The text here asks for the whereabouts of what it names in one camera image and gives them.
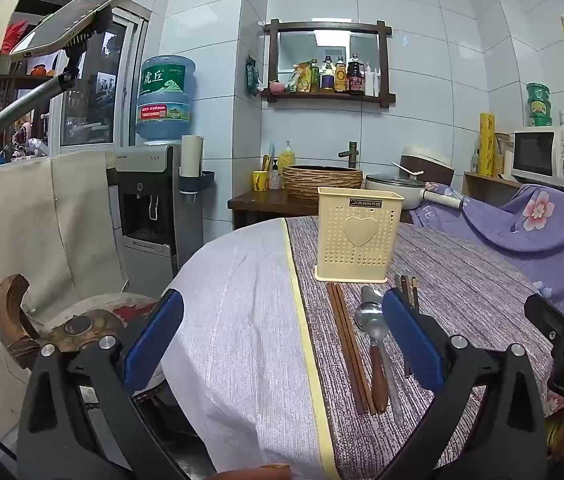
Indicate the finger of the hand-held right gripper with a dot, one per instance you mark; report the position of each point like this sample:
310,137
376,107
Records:
544,312

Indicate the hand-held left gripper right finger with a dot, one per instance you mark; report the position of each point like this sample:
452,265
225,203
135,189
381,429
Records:
412,340

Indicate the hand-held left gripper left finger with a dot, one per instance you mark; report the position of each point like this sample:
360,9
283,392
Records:
154,340

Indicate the brown wooden chopstick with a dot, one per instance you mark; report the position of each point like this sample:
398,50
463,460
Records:
355,350
346,350

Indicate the all-metal spoon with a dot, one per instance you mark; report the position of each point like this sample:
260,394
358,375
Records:
372,294

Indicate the cream perforated utensil holder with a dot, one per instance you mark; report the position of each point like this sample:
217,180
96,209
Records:
357,255

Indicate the person's left hand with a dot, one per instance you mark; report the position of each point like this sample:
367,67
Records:
272,472

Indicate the dog printed cloth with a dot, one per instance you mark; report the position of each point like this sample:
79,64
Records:
81,327

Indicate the purple striped table runner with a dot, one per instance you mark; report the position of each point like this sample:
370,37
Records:
462,280

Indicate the purple floral blanket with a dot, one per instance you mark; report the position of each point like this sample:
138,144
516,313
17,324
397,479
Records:
512,240

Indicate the white tablecloth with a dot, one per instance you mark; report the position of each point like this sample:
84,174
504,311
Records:
242,335

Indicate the grey water dispenser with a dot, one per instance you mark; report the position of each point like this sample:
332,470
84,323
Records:
161,220

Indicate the white microwave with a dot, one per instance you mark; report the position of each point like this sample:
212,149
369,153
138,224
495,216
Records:
537,155

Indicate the white pot with lid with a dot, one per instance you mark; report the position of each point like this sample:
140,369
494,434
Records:
397,190

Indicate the grey cup holder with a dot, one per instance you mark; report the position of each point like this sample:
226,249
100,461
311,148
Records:
196,185

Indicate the dark wooden counter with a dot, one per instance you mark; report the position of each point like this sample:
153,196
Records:
262,205

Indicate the yellow roll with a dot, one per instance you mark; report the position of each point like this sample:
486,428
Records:
487,145

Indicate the beige cloth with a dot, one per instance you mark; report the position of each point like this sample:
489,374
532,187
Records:
21,225

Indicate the brown and white rice cooker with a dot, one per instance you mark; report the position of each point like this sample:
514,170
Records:
429,160

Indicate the woven basin sink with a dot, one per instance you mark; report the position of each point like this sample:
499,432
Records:
322,182

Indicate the stack of green bowls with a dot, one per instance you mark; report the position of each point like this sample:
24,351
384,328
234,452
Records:
539,105

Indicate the white paper cup stack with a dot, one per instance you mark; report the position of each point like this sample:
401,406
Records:
192,155

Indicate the yellow cup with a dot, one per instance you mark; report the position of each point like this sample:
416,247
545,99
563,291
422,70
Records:
261,181

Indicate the bamboo faucet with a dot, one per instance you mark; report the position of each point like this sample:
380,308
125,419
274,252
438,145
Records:
352,155

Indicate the small patterned pump bottle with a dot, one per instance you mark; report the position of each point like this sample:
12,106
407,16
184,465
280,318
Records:
276,177

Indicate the yellow soap bottle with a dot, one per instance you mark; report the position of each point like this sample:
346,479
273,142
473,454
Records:
287,157

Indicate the blue water bottle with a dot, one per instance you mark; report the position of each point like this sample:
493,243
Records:
164,85

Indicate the row of condiment bottles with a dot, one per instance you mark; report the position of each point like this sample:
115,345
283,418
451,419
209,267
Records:
342,77

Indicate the green hanging packet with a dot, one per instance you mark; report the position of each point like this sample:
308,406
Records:
253,77

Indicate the pink bowl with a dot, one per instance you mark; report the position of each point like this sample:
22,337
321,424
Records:
277,87

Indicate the smartphone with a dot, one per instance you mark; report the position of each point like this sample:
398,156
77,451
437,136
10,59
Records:
66,20

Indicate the wooden framed wall shelf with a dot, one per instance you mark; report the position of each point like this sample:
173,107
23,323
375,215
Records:
384,60

